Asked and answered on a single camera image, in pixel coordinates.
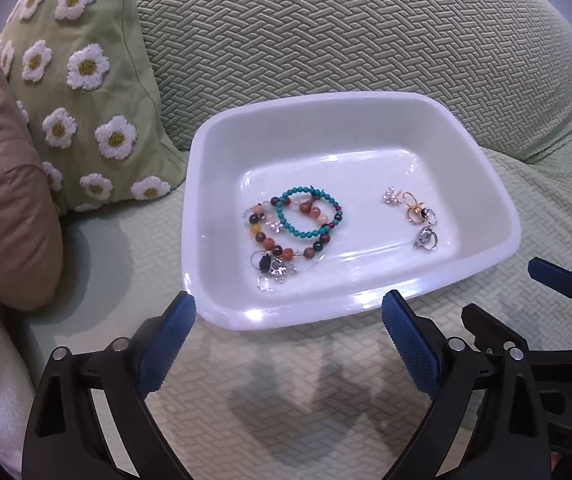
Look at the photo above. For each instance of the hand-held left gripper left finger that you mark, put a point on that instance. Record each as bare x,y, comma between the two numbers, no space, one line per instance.
166,340

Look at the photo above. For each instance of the pearl flower brooch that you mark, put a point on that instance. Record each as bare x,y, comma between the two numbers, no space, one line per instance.
392,195
271,222

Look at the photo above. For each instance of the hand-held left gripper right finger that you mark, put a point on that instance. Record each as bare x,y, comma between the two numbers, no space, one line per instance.
411,340

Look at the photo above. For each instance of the white plastic tub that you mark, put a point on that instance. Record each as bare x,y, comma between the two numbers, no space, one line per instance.
366,270

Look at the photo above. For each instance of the green daisy pillow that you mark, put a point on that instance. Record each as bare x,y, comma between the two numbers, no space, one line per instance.
91,110

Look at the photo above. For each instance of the brown pillow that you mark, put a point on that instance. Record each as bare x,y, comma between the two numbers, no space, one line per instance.
6,200

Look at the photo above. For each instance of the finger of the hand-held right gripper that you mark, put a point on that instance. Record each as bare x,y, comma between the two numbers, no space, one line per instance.
491,327
553,275

